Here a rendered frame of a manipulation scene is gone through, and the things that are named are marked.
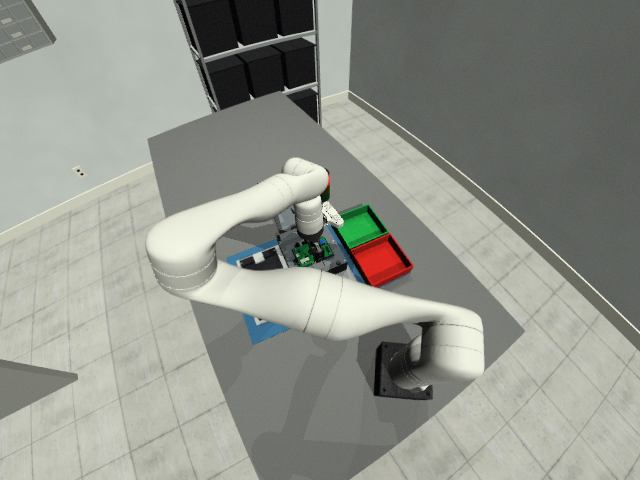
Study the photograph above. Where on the red bin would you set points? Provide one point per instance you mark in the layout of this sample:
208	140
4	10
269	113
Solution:
380	258

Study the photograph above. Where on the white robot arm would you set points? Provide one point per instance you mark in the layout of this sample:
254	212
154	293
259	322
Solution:
182	252

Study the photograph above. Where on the green bin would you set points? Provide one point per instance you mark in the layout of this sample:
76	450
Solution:
361	225

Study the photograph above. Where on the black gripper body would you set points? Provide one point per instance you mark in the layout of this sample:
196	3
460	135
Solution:
313	238

